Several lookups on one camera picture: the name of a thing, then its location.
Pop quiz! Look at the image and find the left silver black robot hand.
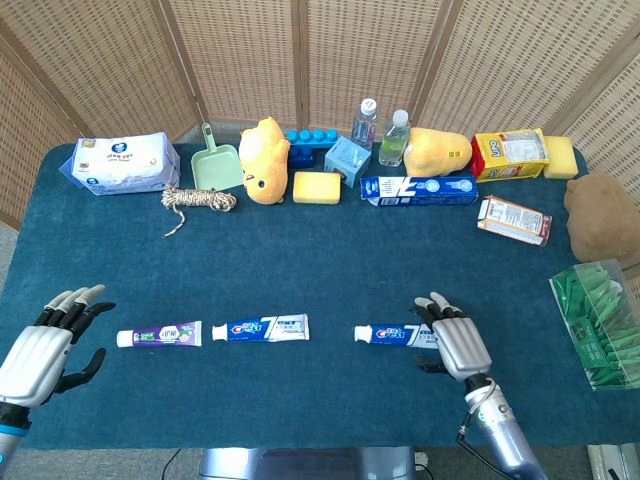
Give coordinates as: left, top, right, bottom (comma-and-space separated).
0, 283, 117, 409

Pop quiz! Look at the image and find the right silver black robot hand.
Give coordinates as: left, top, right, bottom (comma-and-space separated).
410, 292, 494, 384

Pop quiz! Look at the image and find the blue toothpaste tube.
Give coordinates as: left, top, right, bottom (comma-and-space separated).
211, 313, 311, 343
353, 323, 439, 347

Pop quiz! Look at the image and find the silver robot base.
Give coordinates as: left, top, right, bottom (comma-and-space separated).
199, 446, 417, 480

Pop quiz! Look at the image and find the purple toothpaste tube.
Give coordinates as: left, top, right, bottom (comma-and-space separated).
116, 320, 204, 348

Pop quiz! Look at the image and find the blue toothpaste carton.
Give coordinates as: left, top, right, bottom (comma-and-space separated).
359, 175, 480, 208

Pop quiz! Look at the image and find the orange white small carton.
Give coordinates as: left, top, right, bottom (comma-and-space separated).
476, 194, 554, 247

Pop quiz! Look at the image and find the clear box of green packets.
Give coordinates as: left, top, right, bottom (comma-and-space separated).
548, 258, 640, 392

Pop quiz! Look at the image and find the dark blue table cloth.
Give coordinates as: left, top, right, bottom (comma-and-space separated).
0, 142, 640, 449

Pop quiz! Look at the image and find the brown plush toy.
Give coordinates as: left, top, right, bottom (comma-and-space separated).
563, 172, 640, 269

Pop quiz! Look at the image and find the yellow plush duck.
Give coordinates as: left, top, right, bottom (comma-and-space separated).
238, 116, 292, 205
403, 126, 474, 177

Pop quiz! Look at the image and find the yellow red snack package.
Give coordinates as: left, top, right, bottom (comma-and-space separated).
471, 127, 550, 182

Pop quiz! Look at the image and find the white blue tissue pack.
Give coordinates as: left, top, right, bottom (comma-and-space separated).
58, 131, 181, 196

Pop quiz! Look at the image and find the green label drink bottle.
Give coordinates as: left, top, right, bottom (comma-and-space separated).
378, 109, 412, 167

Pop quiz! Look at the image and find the yellow sponge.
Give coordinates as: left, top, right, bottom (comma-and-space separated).
542, 135, 581, 180
292, 170, 343, 204

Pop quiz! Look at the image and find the small light blue box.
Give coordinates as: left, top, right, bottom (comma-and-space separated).
324, 135, 373, 175

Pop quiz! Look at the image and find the clear water bottle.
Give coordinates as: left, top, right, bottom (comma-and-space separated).
351, 97, 378, 150

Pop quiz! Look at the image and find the blue toy building block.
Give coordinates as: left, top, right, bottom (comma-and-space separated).
284, 128, 339, 170

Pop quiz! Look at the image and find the light green plastic dustpan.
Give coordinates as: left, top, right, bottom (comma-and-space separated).
191, 122, 245, 192

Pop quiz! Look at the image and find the woven wicker folding screen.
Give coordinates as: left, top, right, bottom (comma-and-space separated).
0, 0, 640, 231

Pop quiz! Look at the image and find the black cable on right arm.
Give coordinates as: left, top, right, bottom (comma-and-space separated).
455, 382, 501, 444

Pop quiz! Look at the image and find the black floor cable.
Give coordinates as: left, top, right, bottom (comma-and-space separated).
160, 448, 182, 480

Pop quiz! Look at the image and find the coiled beige rope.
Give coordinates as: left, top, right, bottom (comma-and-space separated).
160, 185, 238, 238

